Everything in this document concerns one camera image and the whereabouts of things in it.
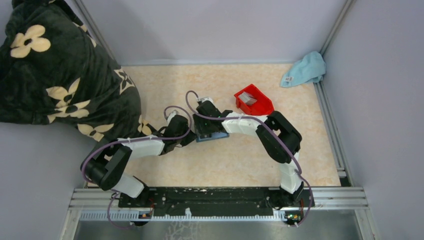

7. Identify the teal card holder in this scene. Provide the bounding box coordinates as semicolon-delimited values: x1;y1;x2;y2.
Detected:
196;132;229;143

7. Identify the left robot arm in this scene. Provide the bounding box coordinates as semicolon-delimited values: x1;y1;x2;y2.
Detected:
80;114;197;207

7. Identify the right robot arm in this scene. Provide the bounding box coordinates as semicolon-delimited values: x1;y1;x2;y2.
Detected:
193;100;304;206

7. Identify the silver credit cards stack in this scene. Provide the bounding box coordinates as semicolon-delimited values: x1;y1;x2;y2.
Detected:
238;91;257;106

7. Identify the red plastic bin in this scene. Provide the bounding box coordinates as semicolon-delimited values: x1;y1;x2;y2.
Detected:
234;84;275;116

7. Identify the light blue cloth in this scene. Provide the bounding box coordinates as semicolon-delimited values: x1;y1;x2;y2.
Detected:
280;51;327;88

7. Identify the black floral blanket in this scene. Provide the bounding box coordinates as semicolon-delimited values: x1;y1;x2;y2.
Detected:
0;0;153;142

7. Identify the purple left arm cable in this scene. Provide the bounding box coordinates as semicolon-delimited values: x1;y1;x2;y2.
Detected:
80;105;194;230

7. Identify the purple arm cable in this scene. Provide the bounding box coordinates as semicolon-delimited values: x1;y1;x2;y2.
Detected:
80;105;194;230
184;90;315;228

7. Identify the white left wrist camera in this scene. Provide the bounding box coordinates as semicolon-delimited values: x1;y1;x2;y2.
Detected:
166;110;179;123

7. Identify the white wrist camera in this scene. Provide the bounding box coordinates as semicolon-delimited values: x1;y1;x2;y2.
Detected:
198;97;214;104
166;110;179;123

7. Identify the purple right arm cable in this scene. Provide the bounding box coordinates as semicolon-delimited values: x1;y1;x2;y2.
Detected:
184;90;315;228

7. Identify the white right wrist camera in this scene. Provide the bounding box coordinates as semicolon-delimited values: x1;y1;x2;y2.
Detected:
198;97;214;104

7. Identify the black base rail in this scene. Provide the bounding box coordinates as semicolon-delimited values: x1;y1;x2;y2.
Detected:
118;186;315;224

